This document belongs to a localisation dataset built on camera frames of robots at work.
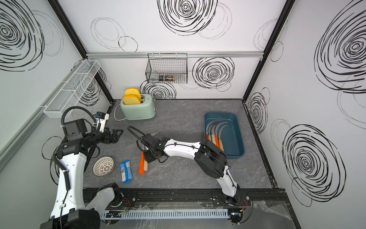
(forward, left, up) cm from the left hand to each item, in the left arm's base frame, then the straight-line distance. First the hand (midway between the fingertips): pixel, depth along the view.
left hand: (112, 129), depth 74 cm
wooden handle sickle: (+14, -58, -21) cm, 63 cm away
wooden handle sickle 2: (-10, -15, -22) cm, 28 cm away
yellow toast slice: (+33, 0, -5) cm, 33 cm away
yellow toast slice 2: (+26, -2, -4) cm, 26 cm away
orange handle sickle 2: (+11, -60, -21) cm, 64 cm away
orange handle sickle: (+18, -54, -23) cm, 61 cm away
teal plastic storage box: (+13, -70, -23) cm, 75 cm away
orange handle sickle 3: (-11, -13, -22) cm, 28 cm away
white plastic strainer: (-11, +10, -23) cm, 27 cm away
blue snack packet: (-14, -4, -23) cm, 27 cm away
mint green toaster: (+28, -8, -16) cm, 33 cm away
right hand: (-7, -16, -19) cm, 25 cm away
